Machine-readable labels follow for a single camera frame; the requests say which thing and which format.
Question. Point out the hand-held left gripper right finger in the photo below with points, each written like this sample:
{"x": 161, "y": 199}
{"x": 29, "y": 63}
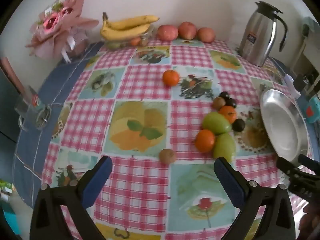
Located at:
{"x": 228, "y": 180}

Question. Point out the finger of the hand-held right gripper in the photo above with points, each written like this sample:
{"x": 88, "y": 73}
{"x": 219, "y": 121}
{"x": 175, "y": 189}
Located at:
{"x": 300, "y": 182}
{"x": 310, "y": 163}

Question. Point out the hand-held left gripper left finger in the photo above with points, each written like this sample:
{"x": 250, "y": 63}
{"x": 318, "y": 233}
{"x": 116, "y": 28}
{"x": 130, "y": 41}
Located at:
{"x": 97, "y": 180}

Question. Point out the green mango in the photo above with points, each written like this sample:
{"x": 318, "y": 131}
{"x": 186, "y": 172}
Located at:
{"x": 216, "y": 123}
{"x": 224, "y": 147}

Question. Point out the silver metal plate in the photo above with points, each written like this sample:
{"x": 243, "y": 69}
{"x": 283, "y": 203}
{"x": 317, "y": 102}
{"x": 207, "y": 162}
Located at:
{"x": 282, "y": 125}

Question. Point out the dark purple round fruit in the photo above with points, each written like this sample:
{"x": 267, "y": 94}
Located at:
{"x": 224, "y": 95}
{"x": 238, "y": 125}
{"x": 230, "y": 103}

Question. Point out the person's right hand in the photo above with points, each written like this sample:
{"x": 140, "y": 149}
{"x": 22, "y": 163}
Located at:
{"x": 311, "y": 222}

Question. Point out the teal box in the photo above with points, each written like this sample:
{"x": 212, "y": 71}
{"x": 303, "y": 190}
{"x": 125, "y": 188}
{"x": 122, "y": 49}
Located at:
{"x": 312, "y": 111}

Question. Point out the black power adapter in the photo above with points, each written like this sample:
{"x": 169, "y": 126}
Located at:
{"x": 300, "y": 82}

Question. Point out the white power strip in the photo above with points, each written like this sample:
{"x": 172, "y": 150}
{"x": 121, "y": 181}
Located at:
{"x": 291, "y": 83}

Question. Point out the clear glass cup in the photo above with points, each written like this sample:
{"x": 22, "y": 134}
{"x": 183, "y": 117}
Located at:
{"x": 37, "y": 102}

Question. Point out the pink checked fruit-print tablecloth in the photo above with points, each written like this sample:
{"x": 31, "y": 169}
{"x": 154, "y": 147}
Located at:
{"x": 147, "y": 85}

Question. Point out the brown wooden chair back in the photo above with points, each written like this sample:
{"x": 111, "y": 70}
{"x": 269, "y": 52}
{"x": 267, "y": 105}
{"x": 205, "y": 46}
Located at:
{"x": 12, "y": 77}

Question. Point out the brown lace-covered jar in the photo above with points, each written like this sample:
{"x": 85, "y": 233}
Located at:
{"x": 78, "y": 46}

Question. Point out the small green fruit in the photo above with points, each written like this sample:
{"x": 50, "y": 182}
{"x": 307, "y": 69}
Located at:
{"x": 114, "y": 45}

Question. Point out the clear plastic container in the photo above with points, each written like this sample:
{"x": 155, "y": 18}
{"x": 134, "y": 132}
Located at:
{"x": 122, "y": 43}

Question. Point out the stainless steel thermos jug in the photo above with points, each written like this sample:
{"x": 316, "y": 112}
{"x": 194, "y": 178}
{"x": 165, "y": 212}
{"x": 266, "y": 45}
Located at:
{"x": 260, "y": 32}

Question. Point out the small orange tangerine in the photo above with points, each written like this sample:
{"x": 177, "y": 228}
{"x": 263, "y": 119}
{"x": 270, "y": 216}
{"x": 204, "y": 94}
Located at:
{"x": 136, "y": 41}

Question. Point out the small brown kiwi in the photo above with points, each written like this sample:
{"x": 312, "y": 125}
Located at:
{"x": 144, "y": 40}

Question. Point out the red apple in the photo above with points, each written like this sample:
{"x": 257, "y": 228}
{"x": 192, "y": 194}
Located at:
{"x": 206, "y": 34}
{"x": 187, "y": 30}
{"x": 167, "y": 32}

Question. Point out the yellow banana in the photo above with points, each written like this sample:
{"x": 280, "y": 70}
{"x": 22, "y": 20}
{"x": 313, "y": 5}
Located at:
{"x": 135, "y": 21}
{"x": 125, "y": 33}

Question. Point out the pink flower bouquet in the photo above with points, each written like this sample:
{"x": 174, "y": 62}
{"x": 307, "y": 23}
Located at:
{"x": 57, "y": 17}

